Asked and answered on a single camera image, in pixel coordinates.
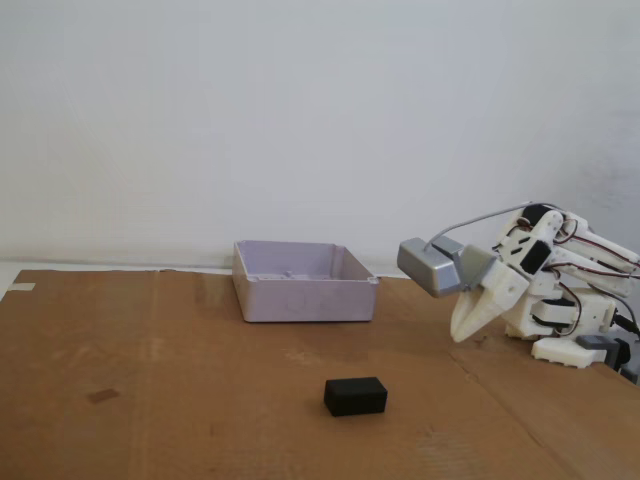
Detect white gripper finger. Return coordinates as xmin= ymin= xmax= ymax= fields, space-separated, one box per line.
xmin=458 ymin=287 xmax=502 ymax=344
xmin=449 ymin=292 xmax=472 ymax=344

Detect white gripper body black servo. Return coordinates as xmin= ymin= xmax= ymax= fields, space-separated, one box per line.
xmin=478 ymin=238 xmax=552 ymax=316

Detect black rectangular block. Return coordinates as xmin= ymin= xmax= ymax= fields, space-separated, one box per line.
xmin=323 ymin=376 xmax=390 ymax=419

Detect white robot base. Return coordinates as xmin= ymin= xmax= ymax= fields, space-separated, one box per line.
xmin=530 ymin=287 xmax=619 ymax=372

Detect pale lilac plastic box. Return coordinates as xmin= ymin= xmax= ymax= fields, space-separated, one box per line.
xmin=232 ymin=240 xmax=378 ymax=325

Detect silver webcam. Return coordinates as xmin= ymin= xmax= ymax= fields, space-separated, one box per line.
xmin=396 ymin=237 xmax=466 ymax=300

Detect grey and black table clamp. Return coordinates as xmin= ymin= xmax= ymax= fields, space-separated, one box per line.
xmin=575 ymin=333 xmax=640 ymax=386

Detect brown cardboard sheet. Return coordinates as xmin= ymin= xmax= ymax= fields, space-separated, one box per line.
xmin=0 ymin=269 xmax=640 ymax=480

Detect grey webcam mount bracket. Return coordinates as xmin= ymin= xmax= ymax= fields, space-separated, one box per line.
xmin=432 ymin=235 xmax=499 ymax=292

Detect black power cable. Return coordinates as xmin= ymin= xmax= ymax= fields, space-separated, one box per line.
xmin=613 ymin=309 xmax=640 ymax=337

